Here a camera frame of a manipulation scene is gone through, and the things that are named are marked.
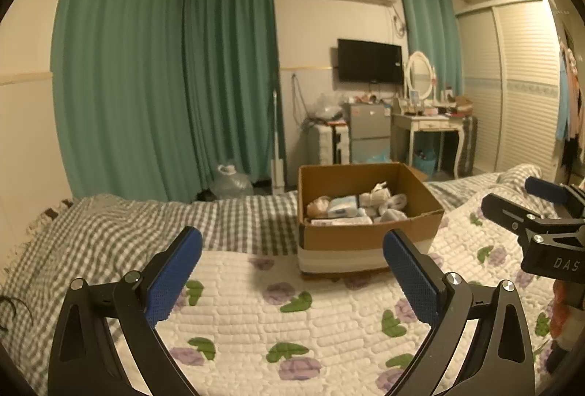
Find light blue tissue packet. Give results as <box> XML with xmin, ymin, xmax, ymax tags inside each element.
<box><xmin>327</xmin><ymin>196</ymin><xmax>366</xmax><ymax>216</ymax></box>

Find white red label tissue packet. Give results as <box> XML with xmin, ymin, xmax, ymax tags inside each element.
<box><xmin>311</xmin><ymin>215</ymin><xmax>373</xmax><ymax>226</ymax></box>

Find brown patterned blanket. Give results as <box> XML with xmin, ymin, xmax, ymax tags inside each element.
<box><xmin>25</xmin><ymin>199</ymin><xmax>74</xmax><ymax>239</ymax></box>

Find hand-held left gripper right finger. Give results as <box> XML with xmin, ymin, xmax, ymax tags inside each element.
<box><xmin>382</xmin><ymin>228</ymin><xmax>536</xmax><ymax>396</ymax></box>

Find white mop pole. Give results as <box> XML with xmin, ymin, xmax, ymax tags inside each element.
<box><xmin>269</xmin><ymin>89</ymin><xmax>285</xmax><ymax>196</ymax></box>

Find grey checked bedsheet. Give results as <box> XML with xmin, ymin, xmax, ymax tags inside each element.
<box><xmin>0</xmin><ymin>164</ymin><xmax>544</xmax><ymax>360</ymax></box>

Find green corner curtain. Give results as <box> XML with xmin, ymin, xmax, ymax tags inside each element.
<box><xmin>182</xmin><ymin>0</ymin><xmax>286</xmax><ymax>191</ymax></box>

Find white floral quilt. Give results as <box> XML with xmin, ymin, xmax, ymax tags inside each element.
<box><xmin>105</xmin><ymin>190</ymin><xmax>585</xmax><ymax>396</ymax></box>

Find grey small fridge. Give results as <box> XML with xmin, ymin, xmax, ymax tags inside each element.
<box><xmin>342</xmin><ymin>102</ymin><xmax>394</xmax><ymax>165</ymax></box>

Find hanging clothes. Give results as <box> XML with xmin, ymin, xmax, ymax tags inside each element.
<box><xmin>555</xmin><ymin>19</ymin><xmax>585</xmax><ymax>173</ymax></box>

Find brown cardboard box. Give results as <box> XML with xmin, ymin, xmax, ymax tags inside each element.
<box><xmin>297</xmin><ymin>162</ymin><xmax>445</xmax><ymax>282</ymax></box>

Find narrow green window curtain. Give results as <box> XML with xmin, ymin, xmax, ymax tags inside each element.
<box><xmin>397</xmin><ymin>0</ymin><xmax>459</xmax><ymax>90</ymax></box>

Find black wall cables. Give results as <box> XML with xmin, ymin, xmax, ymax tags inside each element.
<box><xmin>290</xmin><ymin>73</ymin><xmax>310</xmax><ymax>122</ymax></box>

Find person's right hand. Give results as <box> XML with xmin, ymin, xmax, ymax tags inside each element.
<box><xmin>551</xmin><ymin>279</ymin><xmax>585</xmax><ymax>352</ymax></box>

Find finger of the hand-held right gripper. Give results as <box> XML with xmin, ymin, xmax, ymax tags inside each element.
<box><xmin>525</xmin><ymin>176</ymin><xmax>585</xmax><ymax>208</ymax></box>
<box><xmin>481</xmin><ymin>192</ymin><xmax>556</xmax><ymax>244</ymax></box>

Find wide green curtain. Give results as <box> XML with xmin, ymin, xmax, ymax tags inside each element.
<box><xmin>50</xmin><ymin>0</ymin><xmax>188</xmax><ymax>202</ymax></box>

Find beige cloth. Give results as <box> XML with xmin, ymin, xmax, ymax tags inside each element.
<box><xmin>307</xmin><ymin>196</ymin><xmax>336</xmax><ymax>218</ymax></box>

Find blue plastic basket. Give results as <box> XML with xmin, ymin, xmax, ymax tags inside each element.
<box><xmin>411</xmin><ymin>154</ymin><xmax>437</xmax><ymax>175</ymax></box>

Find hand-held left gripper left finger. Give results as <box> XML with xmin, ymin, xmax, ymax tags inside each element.
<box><xmin>47</xmin><ymin>226</ymin><xmax>204</xmax><ymax>396</ymax></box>

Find black thin cord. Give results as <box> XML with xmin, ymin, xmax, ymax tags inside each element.
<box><xmin>0</xmin><ymin>295</ymin><xmax>30</xmax><ymax>333</ymax></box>

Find black wall television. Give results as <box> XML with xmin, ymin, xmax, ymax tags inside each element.
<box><xmin>337</xmin><ymin>38</ymin><xmax>404</xmax><ymax>84</ymax></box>

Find white oval mirror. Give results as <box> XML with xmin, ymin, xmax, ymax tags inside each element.
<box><xmin>406</xmin><ymin>51</ymin><xmax>436</xmax><ymax>99</ymax></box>

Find white louvred wardrobe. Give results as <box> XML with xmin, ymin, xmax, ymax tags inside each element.
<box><xmin>456</xmin><ymin>0</ymin><xmax>565</xmax><ymax>177</ymax></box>

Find clear water jug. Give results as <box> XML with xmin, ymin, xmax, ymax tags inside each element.
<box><xmin>209</xmin><ymin>164</ymin><xmax>254</xmax><ymax>199</ymax></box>

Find dark suitcase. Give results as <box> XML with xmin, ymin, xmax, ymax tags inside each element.
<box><xmin>457</xmin><ymin>116</ymin><xmax>478</xmax><ymax>176</ymax></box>

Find white suitcase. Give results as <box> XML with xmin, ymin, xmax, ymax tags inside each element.
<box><xmin>311</xmin><ymin>124</ymin><xmax>352</xmax><ymax>165</ymax></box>

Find clear plastic bags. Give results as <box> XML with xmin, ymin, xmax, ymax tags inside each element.
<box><xmin>315</xmin><ymin>93</ymin><xmax>346</xmax><ymax>122</ymax></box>

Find white dressing table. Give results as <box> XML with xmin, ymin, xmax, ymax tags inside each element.
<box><xmin>390</xmin><ymin>110</ymin><xmax>466</xmax><ymax>180</ymax></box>

